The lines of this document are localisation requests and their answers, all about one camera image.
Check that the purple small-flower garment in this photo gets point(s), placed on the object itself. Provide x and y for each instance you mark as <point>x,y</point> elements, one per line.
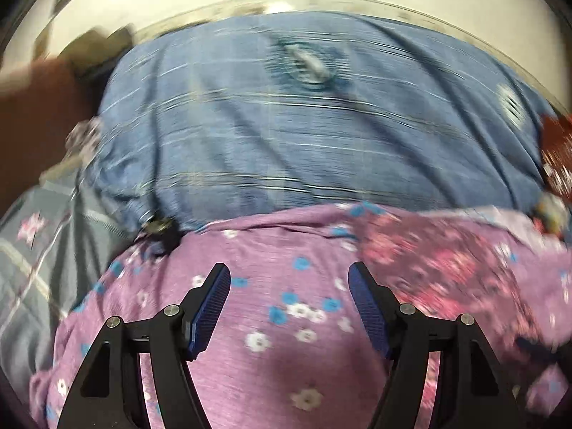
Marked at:
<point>268,366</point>

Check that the small colourful object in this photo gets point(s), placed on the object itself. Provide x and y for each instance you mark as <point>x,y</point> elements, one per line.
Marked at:
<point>550,212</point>

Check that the brown wooden furniture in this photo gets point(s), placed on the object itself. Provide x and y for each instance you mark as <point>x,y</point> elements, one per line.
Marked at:
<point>40,120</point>

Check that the small dark object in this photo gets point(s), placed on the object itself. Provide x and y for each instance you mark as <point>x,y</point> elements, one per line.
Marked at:
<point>160,232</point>

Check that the small floral cloth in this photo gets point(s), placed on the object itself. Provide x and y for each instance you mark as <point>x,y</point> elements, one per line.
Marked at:
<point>85,136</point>

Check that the blue plaid cloth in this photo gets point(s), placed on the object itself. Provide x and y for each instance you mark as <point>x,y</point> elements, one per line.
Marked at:
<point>268,134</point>

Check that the red patterned object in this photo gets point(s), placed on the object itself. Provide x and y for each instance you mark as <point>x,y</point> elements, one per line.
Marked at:
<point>556,143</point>

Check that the beige strip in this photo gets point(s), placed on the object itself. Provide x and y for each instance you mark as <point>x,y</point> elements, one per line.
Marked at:
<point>60,170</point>

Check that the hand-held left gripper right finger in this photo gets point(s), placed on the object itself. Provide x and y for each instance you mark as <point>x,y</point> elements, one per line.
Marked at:
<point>368,308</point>

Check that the beige object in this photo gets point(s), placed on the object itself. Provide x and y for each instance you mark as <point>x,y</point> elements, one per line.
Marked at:
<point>94,47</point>

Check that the grey round object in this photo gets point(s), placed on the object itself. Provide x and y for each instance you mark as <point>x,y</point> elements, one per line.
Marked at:
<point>308,68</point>

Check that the grey plaid bed sheet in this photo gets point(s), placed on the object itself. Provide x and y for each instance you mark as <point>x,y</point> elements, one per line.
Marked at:
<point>44,268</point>

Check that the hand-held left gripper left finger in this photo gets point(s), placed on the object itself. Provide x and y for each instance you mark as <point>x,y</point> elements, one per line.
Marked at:
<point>210,308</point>

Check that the mauve pink-floral garment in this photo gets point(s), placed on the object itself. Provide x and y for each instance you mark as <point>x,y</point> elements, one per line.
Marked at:
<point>447,268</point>

